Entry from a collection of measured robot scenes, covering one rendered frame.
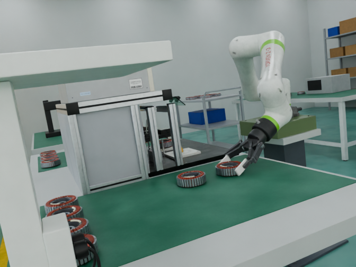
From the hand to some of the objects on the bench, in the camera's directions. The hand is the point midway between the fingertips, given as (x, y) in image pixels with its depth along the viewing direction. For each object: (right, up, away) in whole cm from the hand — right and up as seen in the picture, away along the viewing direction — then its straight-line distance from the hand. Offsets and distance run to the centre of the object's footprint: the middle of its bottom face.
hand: (230, 167), depth 129 cm
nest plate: (-19, +3, +38) cm, 43 cm away
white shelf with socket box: (-39, -16, -55) cm, 70 cm away
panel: (-47, -1, +39) cm, 61 cm away
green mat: (-18, -8, -18) cm, 27 cm away
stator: (-16, -5, -6) cm, 18 cm away
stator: (0, -2, 0) cm, 2 cm away
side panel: (-47, -8, +4) cm, 48 cm away
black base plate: (-25, +1, +49) cm, 55 cm away
